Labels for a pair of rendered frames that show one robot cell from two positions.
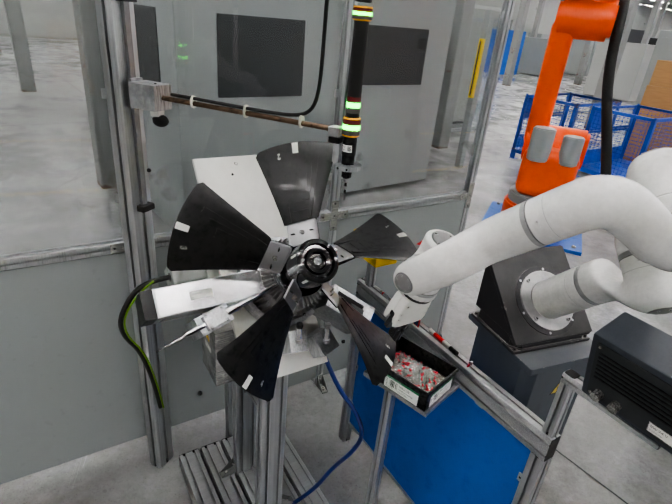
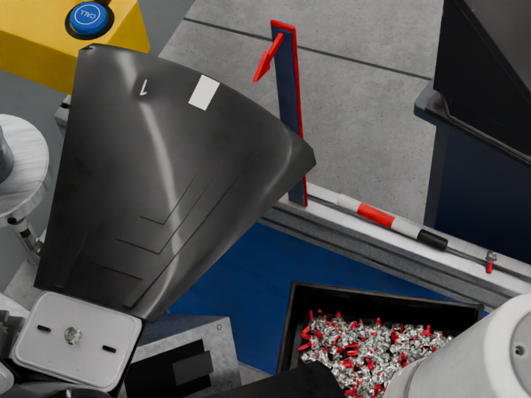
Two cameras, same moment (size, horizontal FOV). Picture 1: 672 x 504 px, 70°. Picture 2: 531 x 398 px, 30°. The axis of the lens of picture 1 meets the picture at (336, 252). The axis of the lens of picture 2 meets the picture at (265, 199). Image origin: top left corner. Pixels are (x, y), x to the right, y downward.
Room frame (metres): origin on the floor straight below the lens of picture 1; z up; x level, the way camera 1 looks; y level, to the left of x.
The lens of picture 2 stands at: (0.84, -0.02, 1.90)
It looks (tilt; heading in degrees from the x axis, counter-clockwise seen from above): 59 degrees down; 337
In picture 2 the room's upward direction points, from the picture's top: 8 degrees counter-clockwise
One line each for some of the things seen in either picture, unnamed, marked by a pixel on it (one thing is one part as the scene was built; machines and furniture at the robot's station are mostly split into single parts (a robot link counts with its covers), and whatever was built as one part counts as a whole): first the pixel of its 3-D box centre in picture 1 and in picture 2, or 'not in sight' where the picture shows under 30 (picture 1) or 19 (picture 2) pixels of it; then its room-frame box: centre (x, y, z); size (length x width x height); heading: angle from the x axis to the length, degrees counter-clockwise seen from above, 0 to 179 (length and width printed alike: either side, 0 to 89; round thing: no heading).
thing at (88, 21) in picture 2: not in sight; (88, 18); (1.59, -0.17, 1.08); 0.04 x 0.04 x 0.02
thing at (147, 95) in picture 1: (148, 95); not in sight; (1.41, 0.58, 1.53); 0.10 x 0.07 x 0.09; 69
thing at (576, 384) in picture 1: (610, 406); not in sight; (0.86, -0.66, 1.04); 0.24 x 0.03 x 0.03; 34
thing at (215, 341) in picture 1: (220, 345); not in sight; (1.34, 0.37, 0.73); 0.15 x 0.09 x 0.22; 34
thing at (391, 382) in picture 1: (411, 371); (376, 372); (1.15, -0.26, 0.85); 0.22 x 0.17 x 0.07; 50
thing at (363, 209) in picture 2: (443, 341); (391, 222); (1.29, -0.37, 0.87); 0.14 x 0.01 x 0.01; 30
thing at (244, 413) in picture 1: (245, 372); not in sight; (1.39, 0.29, 0.58); 0.09 x 0.05 x 1.15; 124
